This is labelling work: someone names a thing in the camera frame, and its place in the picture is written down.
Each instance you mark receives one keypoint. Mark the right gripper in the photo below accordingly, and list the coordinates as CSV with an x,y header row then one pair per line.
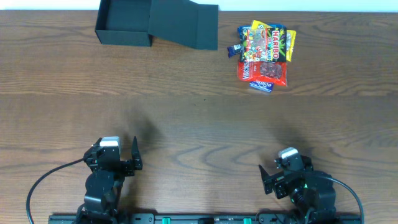
x,y
280,181

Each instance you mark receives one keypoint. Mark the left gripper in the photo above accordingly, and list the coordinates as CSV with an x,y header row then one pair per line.
x,y
116,165

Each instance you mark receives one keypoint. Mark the red Hacks candy bag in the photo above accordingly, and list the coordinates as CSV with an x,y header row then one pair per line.
x,y
275,73

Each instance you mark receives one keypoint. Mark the dark green gift box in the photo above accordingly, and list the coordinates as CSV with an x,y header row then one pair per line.
x,y
136,22

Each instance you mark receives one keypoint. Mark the black Haribo candy bag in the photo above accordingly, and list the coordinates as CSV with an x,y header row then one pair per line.
x,y
254,46

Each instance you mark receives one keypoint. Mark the yellow candy bag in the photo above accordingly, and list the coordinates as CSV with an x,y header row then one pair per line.
x,y
279,41

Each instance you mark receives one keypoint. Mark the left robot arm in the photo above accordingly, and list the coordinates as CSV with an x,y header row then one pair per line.
x,y
104,184

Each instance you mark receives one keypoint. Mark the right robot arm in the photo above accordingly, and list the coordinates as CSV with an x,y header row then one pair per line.
x,y
310,191

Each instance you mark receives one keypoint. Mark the blue Oreo snack pack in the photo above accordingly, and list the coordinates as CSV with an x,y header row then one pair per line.
x,y
245,27

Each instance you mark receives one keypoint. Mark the blue Eclipse mint box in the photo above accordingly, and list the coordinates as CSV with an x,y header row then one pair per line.
x,y
263,86

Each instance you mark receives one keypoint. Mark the dark blue candy bar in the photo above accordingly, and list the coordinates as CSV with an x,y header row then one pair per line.
x,y
234,50

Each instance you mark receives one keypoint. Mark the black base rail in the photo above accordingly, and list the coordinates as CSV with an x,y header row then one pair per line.
x,y
149,218

